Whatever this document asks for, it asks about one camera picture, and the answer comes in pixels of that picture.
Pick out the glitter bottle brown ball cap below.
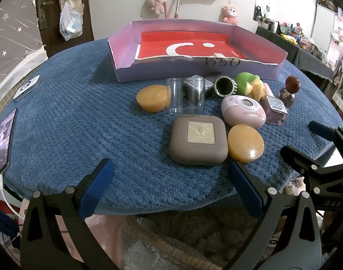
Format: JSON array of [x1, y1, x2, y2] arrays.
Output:
[[279, 75, 301, 109]]

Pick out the green yellow toy figure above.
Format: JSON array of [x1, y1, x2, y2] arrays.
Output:
[[235, 72, 266, 102]]

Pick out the pink oval device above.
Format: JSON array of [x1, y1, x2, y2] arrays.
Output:
[[221, 95, 266, 127]]

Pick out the white charging cable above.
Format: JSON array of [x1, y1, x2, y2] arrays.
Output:
[[0, 174, 27, 220]]

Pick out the dark-clothed side table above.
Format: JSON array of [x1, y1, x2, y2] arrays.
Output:
[[255, 26, 342, 81]]

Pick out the pink nail polish bottle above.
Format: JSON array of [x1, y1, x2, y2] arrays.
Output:
[[262, 82, 289, 126]]

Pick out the beige fluffy rug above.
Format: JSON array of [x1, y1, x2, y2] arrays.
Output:
[[124, 211, 273, 270]]

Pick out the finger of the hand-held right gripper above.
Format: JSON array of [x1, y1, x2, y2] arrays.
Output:
[[308, 120, 343, 162], [280, 145, 330, 175]]

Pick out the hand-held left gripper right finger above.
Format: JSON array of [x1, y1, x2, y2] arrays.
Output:
[[225, 160, 322, 270]]

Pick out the silver mop handle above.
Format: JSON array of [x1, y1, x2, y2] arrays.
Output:
[[174, 0, 184, 19]]

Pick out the pink plush white face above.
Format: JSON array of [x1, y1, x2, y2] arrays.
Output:
[[222, 5, 239, 25]]

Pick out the clear plastic bag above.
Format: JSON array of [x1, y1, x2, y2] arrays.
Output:
[[60, 2, 84, 41]]

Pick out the black square bottle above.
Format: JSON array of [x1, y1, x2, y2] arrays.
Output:
[[182, 75, 215, 106]]

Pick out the purple cardboard box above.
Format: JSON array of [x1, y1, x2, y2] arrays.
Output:
[[107, 19, 288, 83]]

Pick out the silver ribbed cap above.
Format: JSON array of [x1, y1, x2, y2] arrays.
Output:
[[214, 76, 239, 96]]

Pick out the red paper liner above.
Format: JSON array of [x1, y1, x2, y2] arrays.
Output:
[[134, 31, 248, 62]]

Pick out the white wireless charger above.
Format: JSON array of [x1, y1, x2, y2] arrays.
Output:
[[13, 75, 41, 103]]

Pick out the dark wooden door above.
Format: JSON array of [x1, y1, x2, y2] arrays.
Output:
[[35, 0, 95, 58]]

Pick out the brass door handle plate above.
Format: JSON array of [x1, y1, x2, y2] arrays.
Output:
[[37, 0, 54, 30]]

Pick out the smartphone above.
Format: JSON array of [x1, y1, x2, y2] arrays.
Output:
[[0, 108, 18, 182]]

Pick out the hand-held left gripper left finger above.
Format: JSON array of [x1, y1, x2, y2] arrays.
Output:
[[20, 158, 119, 270]]

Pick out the orange round soap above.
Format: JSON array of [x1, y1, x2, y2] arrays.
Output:
[[227, 124, 265, 163], [136, 85, 171, 113]]

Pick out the row of small trinkets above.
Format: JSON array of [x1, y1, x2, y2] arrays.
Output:
[[253, 4, 324, 59]]

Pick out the pink bunny plush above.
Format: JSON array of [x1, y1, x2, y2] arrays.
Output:
[[146, 0, 167, 14]]

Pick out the clear plastic cup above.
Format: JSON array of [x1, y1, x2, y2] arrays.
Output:
[[166, 77, 204, 115]]

